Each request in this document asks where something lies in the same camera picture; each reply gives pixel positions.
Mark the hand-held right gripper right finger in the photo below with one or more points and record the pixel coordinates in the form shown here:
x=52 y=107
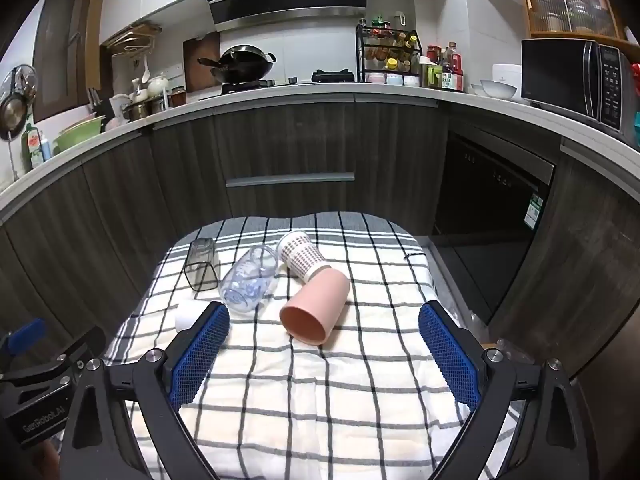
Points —
x=450 y=355

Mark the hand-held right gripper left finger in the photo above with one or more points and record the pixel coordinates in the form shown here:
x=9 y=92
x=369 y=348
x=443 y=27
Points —
x=200 y=355

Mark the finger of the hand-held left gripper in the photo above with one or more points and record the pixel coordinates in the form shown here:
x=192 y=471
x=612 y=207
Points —
x=25 y=336

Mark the pink cup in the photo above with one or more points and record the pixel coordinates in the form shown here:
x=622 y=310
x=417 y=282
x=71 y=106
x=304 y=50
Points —
x=320 y=305

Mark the small white cup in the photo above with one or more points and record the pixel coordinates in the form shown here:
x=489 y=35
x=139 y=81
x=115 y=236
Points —
x=185 y=315

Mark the clear plastic cup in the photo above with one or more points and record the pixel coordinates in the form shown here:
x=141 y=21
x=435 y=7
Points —
x=250 y=280

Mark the smoky glass cup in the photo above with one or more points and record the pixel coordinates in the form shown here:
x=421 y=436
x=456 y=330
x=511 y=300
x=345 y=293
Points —
x=200 y=260

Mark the white patterned cup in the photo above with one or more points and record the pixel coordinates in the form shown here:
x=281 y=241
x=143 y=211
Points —
x=300 y=255

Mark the checked white cloth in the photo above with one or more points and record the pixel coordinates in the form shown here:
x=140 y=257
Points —
x=300 y=385

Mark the black built-in dishwasher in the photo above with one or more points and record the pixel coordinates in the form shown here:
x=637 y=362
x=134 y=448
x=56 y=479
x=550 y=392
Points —
x=490 y=220

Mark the green dish soap bottle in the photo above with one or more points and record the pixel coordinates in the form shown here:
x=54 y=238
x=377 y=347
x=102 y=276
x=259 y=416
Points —
x=32 y=150

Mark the blue bottle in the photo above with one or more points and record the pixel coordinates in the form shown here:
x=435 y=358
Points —
x=46 y=147

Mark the green bowl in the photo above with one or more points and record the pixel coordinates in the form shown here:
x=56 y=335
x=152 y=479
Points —
x=75 y=141

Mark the hanging frying pan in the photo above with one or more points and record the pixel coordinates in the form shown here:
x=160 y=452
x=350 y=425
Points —
x=12 y=110

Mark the dark wood kitchen cabinets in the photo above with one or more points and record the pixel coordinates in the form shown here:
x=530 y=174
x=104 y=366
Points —
x=290 y=135

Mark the black knife block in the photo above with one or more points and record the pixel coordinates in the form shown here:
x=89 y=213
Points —
x=97 y=105

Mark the white jug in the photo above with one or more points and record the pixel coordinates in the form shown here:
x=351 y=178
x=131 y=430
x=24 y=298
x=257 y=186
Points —
x=119 y=107

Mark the steel pot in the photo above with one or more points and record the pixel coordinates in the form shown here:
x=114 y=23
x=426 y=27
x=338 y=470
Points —
x=137 y=111

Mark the large white bowl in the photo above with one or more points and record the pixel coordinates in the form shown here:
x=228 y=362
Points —
x=499 y=90

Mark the white teapot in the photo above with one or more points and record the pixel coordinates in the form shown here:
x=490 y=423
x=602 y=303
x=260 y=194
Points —
x=157 y=85

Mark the dark sauce bottle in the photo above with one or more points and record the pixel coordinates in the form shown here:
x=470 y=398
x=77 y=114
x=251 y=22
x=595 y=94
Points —
x=452 y=80

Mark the green jug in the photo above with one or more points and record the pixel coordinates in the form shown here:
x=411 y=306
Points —
x=430 y=75

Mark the white rice cooker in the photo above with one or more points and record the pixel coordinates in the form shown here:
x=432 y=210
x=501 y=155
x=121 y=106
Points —
x=506 y=72

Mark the black wok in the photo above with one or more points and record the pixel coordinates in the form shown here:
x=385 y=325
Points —
x=245 y=62

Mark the black gas stove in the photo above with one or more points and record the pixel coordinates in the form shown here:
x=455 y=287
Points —
x=332 y=77

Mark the black microwave oven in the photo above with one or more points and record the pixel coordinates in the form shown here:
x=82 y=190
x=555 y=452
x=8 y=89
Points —
x=555 y=72

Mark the brown cutting board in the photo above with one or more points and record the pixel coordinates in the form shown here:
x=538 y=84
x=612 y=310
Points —
x=200 y=45

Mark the black spice rack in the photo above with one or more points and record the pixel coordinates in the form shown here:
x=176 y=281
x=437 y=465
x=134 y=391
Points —
x=358 y=55

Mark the wooden glass-door cabinet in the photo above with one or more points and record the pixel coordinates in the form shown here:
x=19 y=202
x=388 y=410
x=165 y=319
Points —
x=570 y=5

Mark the dark window frame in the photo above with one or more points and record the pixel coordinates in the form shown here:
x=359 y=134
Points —
x=65 y=50

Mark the wooden wall rack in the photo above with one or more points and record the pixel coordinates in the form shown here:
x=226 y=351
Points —
x=132 y=35

